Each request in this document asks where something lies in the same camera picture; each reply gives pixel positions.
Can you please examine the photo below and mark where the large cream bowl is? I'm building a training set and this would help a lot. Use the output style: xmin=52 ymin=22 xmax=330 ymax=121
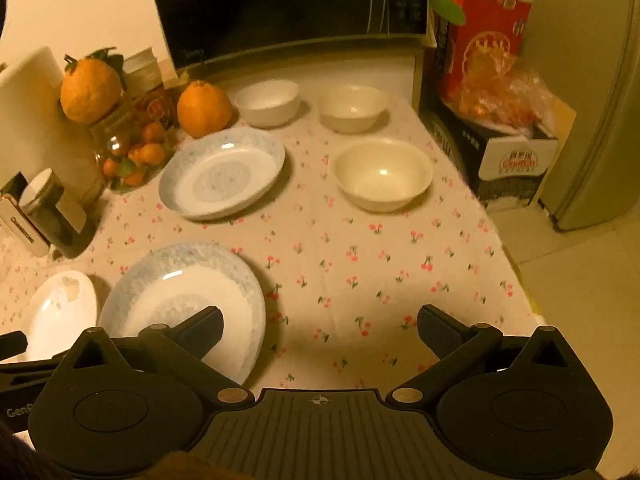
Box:
xmin=331 ymin=137 xmax=435 ymax=213

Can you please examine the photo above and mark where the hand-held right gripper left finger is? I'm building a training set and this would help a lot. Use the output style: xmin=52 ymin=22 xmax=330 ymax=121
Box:
xmin=64 ymin=306 xmax=256 ymax=408

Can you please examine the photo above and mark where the red gift box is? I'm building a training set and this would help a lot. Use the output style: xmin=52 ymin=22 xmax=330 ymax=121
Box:
xmin=437 ymin=0 xmax=533 ymax=106

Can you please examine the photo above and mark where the leafy orange citrus fruit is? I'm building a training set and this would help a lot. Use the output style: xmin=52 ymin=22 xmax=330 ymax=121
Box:
xmin=60 ymin=47 xmax=126 ymax=126

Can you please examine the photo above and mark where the white electric kettle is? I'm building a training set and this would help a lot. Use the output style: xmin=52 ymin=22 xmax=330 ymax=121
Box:
xmin=0 ymin=46 xmax=108 ymax=211

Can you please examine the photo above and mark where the small cream bowl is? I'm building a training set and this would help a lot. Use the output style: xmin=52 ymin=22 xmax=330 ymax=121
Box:
xmin=317 ymin=84 xmax=390 ymax=134

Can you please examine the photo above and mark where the blue speckled plate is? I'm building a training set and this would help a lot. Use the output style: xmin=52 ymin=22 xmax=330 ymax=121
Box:
xmin=158 ymin=126 xmax=287 ymax=221
xmin=97 ymin=242 xmax=267 ymax=386

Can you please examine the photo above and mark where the black and white carton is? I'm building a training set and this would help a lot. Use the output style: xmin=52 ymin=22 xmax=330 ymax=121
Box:
xmin=420 ymin=92 xmax=578 ymax=211

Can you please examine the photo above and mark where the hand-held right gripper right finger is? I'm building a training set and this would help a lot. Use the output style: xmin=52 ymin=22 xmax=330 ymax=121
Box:
xmin=385 ymin=304 xmax=576 ymax=408

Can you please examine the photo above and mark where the cherry print tablecloth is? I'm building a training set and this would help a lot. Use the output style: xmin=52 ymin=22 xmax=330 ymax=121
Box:
xmin=0 ymin=90 xmax=543 ymax=396

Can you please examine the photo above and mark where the grey refrigerator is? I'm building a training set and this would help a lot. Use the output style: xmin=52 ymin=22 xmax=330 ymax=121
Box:
xmin=520 ymin=0 xmax=640 ymax=233

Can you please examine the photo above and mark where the dark jar with white lid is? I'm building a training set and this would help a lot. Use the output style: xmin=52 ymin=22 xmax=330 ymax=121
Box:
xmin=18 ymin=167 xmax=98 ymax=261

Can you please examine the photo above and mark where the white bowl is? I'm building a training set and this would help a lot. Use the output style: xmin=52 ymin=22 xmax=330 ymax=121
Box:
xmin=234 ymin=79 xmax=302 ymax=128

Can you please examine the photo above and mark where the orange patterned can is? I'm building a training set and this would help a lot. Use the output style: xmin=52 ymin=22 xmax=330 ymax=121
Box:
xmin=132 ymin=91 xmax=178 ymax=131

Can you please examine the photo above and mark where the white rectangular device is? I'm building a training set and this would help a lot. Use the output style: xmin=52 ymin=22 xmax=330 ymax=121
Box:
xmin=0 ymin=172 xmax=51 ymax=258

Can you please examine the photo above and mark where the green plastic utensil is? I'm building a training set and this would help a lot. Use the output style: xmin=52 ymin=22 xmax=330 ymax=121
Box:
xmin=429 ymin=0 xmax=472 ymax=28

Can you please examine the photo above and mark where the plastic bag of oranges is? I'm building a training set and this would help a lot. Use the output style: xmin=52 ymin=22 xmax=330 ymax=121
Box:
xmin=447 ymin=55 xmax=556 ymax=128

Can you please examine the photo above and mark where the glass jar of small oranges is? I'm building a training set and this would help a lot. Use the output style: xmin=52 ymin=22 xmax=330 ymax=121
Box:
xmin=90 ymin=100 xmax=173 ymax=193

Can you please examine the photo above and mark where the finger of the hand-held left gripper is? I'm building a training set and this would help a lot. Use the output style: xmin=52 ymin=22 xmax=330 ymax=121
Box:
xmin=0 ymin=332 xmax=28 ymax=362
xmin=0 ymin=352 xmax=66 ymax=393

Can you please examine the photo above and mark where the small white plate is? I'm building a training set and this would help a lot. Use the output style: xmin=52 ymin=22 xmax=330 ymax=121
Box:
xmin=22 ymin=270 xmax=99 ymax=363

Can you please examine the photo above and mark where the black microwave oven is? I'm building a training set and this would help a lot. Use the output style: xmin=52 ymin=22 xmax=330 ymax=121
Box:
xmin=145 ymin=0 xmax=431 ymax=73

